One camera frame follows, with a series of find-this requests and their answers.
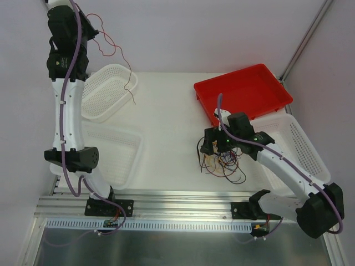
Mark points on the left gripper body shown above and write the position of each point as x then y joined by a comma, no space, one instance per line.
86,25

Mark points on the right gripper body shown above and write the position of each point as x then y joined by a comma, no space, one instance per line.
208,140

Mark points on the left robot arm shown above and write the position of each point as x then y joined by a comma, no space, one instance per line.
67,64

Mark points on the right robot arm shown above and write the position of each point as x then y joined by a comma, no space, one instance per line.
317,208

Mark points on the white perforated basket right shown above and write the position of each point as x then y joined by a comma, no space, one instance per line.
293,141

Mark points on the white perforated basket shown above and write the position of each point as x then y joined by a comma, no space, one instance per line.
293,141
118,154
106,91

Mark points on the red plastic tray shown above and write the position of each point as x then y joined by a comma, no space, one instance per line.
253,90

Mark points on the white perforated basket far left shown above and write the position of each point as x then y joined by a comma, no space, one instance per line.
106,91

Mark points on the white perforated basket near left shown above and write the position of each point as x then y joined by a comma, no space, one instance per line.
118,154

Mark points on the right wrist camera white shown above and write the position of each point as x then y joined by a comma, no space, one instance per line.
222,115

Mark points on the left frame post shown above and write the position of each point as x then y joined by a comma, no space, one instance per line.
82,75

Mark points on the frame post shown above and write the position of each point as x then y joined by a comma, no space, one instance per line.
317,20
82,75

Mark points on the aluminium mounting rail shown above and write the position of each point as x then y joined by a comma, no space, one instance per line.
167,205

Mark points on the white slotted cable duct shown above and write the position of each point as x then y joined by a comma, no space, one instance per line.
150,225

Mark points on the right frame post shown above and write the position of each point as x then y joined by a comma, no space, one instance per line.
317,20

